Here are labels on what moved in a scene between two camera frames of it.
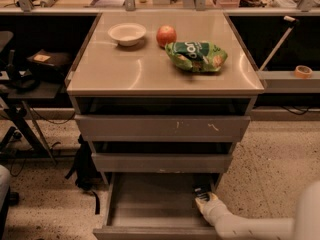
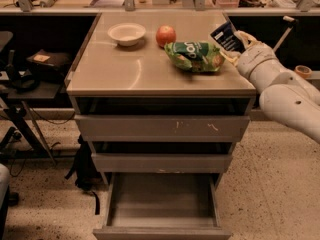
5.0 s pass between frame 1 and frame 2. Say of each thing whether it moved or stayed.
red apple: stayed
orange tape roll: stayed
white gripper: moved
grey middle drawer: stayed
